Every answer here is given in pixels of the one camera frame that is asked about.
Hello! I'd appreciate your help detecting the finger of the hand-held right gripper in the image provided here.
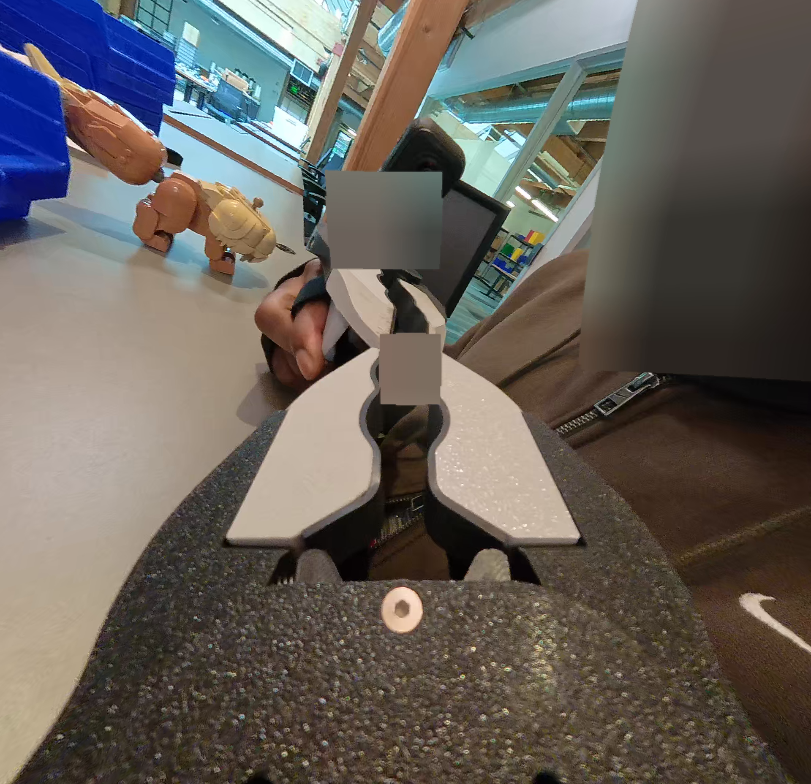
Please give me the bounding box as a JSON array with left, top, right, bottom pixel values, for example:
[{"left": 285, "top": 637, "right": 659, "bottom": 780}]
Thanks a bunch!
[
  {"left": 406, "top": 270, "right": 448, "bottom": 339},
  {"left": 325, "top": 266, "right": 427, "bottom": 364}
]

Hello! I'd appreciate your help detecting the wooden post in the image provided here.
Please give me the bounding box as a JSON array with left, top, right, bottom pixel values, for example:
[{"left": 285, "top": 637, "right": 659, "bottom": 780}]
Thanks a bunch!
[{"left": 343, "top": 0, "right": 480, "bottom": 173}]

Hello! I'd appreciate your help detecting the stack of blue bins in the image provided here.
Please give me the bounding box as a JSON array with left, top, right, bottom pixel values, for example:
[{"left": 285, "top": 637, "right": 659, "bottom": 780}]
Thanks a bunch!
[{"left": 0, "top": 0, "right": 176, "bottom": 133}]

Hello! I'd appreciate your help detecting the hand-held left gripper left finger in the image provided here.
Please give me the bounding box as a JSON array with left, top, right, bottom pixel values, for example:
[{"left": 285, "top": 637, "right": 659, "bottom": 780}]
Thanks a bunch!
[{"left": 226, "top": 354, "right": 384, "bottom": 580}]

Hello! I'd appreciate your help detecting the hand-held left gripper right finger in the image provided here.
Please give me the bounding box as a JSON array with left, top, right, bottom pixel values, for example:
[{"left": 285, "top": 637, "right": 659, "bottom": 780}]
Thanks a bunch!
[{"left": 425, "top": 354, "right": 581, "bottom": 580}]

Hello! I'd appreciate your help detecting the tan brick animal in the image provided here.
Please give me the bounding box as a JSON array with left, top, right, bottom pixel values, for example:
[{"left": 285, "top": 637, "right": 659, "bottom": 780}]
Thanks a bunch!
[{"left": 133, "top": 173, "right": 295, "bottom": 276}]

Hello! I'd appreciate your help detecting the person's right forearm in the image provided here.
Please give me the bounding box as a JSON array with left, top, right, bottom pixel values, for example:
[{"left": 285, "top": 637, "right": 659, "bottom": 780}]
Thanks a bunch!
[{"left": 441, "top": 259, "right": 590, "bottom": 411}]

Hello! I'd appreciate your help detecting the brown toy figure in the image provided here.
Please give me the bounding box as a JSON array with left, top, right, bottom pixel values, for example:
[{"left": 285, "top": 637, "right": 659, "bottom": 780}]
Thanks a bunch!
[{"left": 23, "top": 43, "right": 172, "bottom": 186}]

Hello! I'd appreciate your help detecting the black monitor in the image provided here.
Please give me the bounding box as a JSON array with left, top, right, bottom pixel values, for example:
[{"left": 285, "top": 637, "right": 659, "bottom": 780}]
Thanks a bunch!
[{"left": 431, "top": 183, "right": 510, "bottom": 316}]

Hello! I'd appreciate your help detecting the blue plastic bin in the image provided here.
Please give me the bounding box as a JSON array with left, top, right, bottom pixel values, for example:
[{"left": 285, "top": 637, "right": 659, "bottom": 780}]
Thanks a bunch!
[{"left": 0, "top": 50, "right": 71, "bottom": 221}]

